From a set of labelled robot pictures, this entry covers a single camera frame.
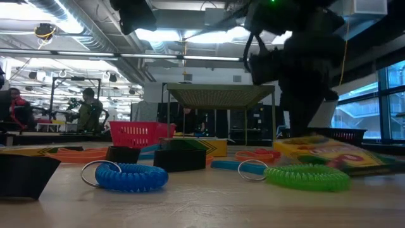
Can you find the blue silicone wristband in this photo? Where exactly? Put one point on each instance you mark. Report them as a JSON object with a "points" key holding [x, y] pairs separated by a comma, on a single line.
{"points": [[228, 165], [150, 148]]}

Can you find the yellow crayon box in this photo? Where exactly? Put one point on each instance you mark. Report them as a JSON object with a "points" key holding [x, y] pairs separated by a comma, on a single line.
{"points": [[218, 147], [28, 151], [332, 155]]}

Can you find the green perforated metal shelf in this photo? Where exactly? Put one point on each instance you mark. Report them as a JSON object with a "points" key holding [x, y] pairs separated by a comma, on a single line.
{"points": [[218, 95]]}

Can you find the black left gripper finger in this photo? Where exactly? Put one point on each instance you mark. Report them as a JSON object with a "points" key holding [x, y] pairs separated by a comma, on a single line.
{"points": [[133, 16]]}

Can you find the black box centre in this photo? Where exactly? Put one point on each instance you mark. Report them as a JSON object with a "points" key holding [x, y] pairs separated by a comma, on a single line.
{"points": [[180, 161]]}

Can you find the person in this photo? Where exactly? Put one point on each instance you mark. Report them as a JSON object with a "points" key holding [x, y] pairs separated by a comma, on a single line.
{"points": [[90, 111], [19, 107], [190, 120]]}

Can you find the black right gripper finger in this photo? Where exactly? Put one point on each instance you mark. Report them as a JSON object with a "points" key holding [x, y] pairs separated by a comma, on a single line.
{"points": [[303, 111]]}

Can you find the linear ceiling light fixture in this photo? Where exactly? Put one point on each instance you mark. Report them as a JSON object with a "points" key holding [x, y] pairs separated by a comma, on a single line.
{"points": [[85, 54]]}

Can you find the window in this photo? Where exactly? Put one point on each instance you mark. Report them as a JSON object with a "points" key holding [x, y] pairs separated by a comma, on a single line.
{"points": [[397, 117]]}

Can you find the silver ventilation duct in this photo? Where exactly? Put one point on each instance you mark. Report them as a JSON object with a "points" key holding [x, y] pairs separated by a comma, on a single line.
{"points": [[88, 38]]}

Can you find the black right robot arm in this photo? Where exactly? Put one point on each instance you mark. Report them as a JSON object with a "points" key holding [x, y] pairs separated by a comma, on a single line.
{"points": [[284, 16]]}

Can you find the red plastic basket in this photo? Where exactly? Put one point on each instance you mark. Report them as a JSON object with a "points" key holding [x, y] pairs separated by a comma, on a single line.
{"points": [[136, 134]]}

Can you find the black plastic basket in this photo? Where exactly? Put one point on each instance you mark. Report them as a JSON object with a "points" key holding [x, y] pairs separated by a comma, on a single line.
{"points": [[348, 134]]}

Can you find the black cabinet row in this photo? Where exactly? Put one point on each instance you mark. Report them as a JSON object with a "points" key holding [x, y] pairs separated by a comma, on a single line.
{"points": [[253, 120]]}

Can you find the black frame stand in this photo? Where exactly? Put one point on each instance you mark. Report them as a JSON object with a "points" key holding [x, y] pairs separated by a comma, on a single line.
{"points": [[76, 78]]}

